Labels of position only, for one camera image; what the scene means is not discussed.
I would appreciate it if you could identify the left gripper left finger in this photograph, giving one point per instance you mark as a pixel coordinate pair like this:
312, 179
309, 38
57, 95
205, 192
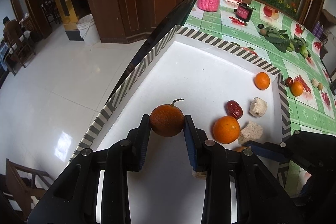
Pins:
139, 139

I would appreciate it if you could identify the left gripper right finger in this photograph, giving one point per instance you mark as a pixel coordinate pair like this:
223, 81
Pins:
196, 148

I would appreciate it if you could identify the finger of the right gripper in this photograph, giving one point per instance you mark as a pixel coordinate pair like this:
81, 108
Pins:
267, 150

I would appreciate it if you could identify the sugarcane piece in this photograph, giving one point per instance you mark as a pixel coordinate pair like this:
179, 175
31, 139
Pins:
251, 132
200, 175
315, 83
258, 107

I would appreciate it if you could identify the dark orange with stem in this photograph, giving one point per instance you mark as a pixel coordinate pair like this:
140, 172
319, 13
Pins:
167, 120

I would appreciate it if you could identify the red jujube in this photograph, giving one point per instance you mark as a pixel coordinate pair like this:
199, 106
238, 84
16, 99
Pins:
233, 109
288, 82

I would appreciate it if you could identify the longan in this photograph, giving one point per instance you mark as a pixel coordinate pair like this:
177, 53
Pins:
320, 86
240, 149

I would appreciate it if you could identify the white tray with chevron rim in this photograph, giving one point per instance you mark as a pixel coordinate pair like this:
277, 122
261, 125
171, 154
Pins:
206, 72

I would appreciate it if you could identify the red jujube behind orange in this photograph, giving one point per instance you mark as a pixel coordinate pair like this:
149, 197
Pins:
288, 82

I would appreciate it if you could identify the bok choy right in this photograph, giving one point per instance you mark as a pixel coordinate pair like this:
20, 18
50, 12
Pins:
300, 46

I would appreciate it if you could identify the bok choy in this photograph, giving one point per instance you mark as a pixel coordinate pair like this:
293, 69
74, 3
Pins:
300, 46
279, 38

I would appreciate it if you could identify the bok choy left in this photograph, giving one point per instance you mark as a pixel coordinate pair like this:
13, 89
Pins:
279, 38

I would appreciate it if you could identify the white plastic bucket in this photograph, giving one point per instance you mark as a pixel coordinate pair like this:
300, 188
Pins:
88, 31

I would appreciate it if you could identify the purple bottles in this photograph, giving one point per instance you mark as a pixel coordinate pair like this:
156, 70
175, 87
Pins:
318, 30

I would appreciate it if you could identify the wooden chair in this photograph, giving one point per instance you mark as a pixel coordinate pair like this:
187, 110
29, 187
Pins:
19, 185

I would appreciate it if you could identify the wooden cabinet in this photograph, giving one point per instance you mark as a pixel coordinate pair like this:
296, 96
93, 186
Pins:
117, 21

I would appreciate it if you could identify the dark jar with red label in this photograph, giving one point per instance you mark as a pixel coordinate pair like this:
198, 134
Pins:
244, 11

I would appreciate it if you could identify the seated person in background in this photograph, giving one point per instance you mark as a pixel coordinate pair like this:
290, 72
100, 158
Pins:
12, 32

